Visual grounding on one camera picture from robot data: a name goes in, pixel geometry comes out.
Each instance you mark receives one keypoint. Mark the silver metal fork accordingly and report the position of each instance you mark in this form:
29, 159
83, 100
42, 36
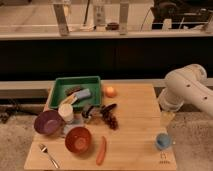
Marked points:
44, 149

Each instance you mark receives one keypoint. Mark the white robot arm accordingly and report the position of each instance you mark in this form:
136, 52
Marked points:
186, 84

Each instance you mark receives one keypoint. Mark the green plastic tray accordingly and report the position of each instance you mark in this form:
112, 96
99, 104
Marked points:
62, 84

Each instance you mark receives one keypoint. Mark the brown item in tray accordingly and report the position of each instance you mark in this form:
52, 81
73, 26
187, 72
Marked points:
72, 90

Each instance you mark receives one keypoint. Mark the orange fruit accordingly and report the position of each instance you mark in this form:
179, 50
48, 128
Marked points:
110, 92

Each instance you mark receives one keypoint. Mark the purple eggplant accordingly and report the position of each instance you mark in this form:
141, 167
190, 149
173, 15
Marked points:
106, 109

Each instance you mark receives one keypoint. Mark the dark purple grapes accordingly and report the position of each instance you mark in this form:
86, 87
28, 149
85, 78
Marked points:
110, 120

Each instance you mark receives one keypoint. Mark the white cylindrical cup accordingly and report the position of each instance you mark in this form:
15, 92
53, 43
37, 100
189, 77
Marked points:
66, 112

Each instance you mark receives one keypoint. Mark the wooden table board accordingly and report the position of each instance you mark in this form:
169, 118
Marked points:
130, 148

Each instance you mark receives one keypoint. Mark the dark bowl on shelf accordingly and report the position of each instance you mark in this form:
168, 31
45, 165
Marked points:
112, 26

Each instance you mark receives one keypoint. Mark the red-brown bowl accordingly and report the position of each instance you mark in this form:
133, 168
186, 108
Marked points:
78, 140

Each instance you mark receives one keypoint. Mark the purple bowl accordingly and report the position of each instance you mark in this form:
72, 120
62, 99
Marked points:
48, 122

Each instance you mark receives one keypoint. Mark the orange carrot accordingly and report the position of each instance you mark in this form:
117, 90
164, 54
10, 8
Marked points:
102, 151

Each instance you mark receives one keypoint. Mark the blue cup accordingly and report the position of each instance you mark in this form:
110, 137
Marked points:
163, 141

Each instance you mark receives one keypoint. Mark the black equipment on shelf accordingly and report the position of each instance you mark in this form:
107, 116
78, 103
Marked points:
189, 13

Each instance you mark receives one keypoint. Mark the blue-handled brush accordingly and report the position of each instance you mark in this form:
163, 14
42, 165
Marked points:
79, 95

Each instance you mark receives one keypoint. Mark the middle white bracket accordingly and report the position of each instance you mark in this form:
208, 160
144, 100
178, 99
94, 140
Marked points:
99, 12

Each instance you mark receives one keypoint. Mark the right metal bracket post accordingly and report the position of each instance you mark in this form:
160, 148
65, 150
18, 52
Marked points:
123, 16

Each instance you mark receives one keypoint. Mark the metal bracket post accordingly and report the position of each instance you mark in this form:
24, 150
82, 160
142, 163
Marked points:
123, 16
60, 17

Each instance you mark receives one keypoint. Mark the left metal bracket post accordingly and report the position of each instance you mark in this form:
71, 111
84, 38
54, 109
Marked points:
60, 17

